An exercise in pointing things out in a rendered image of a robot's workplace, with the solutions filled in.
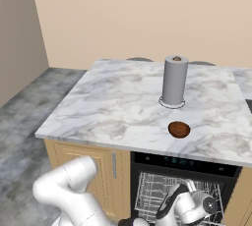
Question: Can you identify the brown bowl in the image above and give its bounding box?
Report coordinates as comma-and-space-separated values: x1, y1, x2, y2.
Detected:
167, 121, 192, 140

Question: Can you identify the tan wooden cupboard door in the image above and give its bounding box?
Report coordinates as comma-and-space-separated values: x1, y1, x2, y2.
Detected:
43, 139, 132, 222

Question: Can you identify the black dishwasher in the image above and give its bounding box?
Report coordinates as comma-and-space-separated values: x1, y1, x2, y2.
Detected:
129, 150, 243, 226

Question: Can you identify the dark grey stool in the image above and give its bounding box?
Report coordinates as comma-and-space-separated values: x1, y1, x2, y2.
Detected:
188, 60, 217, 67
126, 56, 155, 63

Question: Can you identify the grey paper towel roll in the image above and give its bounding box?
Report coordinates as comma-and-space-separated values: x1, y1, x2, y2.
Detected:
158, 55, 190, 110

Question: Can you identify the black hob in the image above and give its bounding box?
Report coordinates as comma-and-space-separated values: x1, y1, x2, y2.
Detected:
244, 98, 252, 114

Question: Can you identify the tan wooden cupboard panel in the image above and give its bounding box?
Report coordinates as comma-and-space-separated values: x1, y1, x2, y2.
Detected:
223, 166, 252, 226

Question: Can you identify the silver cupboard door handle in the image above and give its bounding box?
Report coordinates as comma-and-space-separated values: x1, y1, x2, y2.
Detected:
111, 150, 118, 180

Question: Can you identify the white wire dishwasher rack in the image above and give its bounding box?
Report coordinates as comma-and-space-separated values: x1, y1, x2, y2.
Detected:
134, 171, 226, 226

